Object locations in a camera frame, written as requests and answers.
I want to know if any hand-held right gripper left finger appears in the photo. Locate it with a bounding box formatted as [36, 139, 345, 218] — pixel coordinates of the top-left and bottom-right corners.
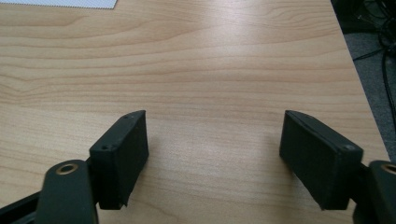
[89, 109, 149, 211]

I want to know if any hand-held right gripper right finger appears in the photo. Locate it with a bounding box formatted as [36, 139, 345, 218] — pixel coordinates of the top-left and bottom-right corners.
[278, 109, 364, 211]

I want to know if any white cloth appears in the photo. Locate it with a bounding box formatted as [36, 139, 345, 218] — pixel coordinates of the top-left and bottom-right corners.
[0, 0, 119, 10]

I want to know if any black cable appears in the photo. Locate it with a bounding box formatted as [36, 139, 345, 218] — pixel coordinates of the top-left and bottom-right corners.
[381, 18, 396, 124]
[352, 43, 394, 62]

